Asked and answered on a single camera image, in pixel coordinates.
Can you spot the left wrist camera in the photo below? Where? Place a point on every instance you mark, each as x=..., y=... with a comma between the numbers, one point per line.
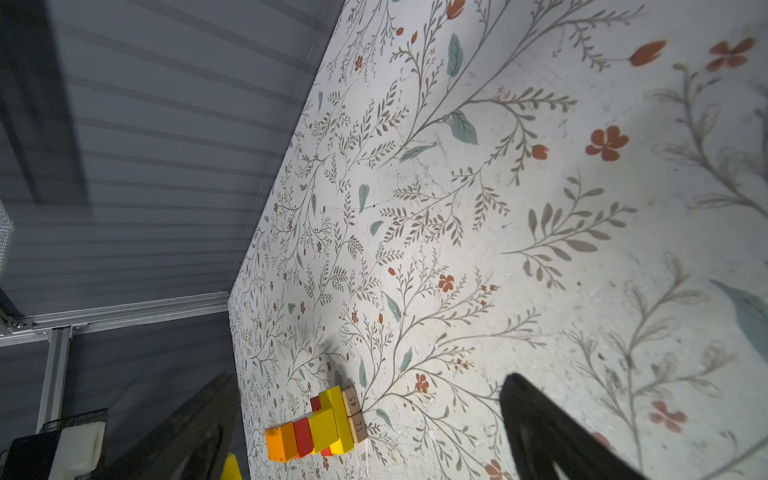
x=74, y=452

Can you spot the orange block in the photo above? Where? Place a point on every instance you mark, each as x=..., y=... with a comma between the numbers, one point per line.
x=281, y=443

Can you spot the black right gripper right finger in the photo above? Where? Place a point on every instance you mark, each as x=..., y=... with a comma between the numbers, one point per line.
x=546, y=443

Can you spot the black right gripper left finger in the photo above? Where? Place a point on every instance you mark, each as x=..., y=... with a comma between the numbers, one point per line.
x=193, y=441

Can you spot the natural wood block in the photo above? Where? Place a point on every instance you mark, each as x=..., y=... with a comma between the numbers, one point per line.
x=354, y=415

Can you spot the black wire basket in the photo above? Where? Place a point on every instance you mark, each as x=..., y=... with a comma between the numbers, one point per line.
x=98, y=415

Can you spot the yellow rectangular block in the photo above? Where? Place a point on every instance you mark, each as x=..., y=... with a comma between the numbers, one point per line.
x=333, y=400

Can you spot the small yellow cube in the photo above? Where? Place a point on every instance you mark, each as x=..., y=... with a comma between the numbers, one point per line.
x=323, y=429
x=231, y=470

